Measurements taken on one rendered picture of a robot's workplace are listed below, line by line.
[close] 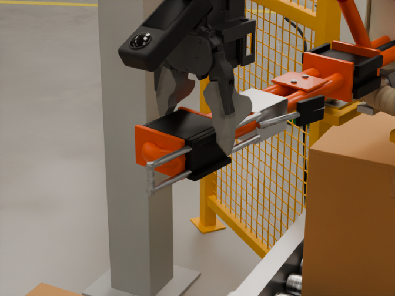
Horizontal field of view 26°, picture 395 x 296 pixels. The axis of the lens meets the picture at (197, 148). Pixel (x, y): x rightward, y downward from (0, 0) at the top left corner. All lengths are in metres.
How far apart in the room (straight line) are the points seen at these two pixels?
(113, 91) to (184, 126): 1.63
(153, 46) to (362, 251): 0.95
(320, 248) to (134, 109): 1.00
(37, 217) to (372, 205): 2.01
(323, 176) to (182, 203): 1.86
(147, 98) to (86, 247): 0.85
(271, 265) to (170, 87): 1.02
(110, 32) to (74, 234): 1.03
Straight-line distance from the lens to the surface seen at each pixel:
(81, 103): 4.61
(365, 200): 1.70
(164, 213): 2.83
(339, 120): 1.42
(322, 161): 1.69
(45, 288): 2.01
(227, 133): 0.98
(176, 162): 0.97
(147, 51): 0.90
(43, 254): 3.22
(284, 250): 2.04
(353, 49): 1.31
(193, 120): 1.02
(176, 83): 1.01
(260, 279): 1.92
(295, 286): 2.02
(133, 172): 2.69
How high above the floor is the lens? 1.63
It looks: 24 degrees down
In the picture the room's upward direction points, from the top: straight up
